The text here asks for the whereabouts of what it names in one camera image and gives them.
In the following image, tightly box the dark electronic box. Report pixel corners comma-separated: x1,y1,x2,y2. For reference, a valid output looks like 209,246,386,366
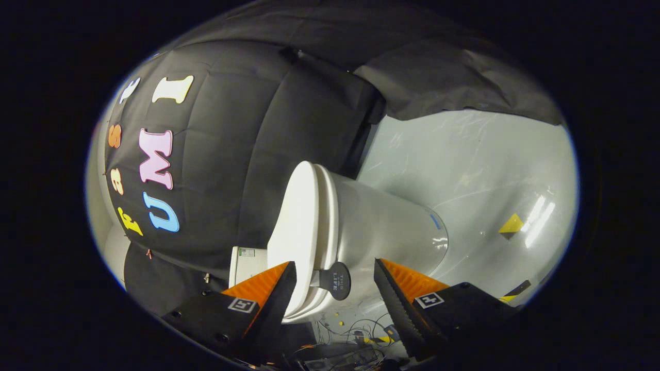
304,348,380,370

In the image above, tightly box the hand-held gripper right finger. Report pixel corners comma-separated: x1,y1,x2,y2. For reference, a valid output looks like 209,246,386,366
374,258,521,361

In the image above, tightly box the black and yellow floor tape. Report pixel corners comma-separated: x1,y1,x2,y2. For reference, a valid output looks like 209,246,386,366
499,280,532,303

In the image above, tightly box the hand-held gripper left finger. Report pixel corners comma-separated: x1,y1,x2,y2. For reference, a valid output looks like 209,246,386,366
162,261,298,364

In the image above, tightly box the white toilet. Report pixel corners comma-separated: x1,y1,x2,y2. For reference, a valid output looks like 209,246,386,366
229,170,449,316

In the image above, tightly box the white toilet lid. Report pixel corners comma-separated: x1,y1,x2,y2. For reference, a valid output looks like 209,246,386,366
267,161,352,324

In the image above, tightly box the black backdrop cloth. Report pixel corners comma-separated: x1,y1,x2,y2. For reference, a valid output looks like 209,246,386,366
103,0,565,321

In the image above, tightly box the tangle of thin cables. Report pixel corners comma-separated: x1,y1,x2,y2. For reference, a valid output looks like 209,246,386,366
296,317,399,369

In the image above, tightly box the yellow floor sticker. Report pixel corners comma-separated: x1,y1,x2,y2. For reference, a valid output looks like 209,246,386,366
498,213,525,240

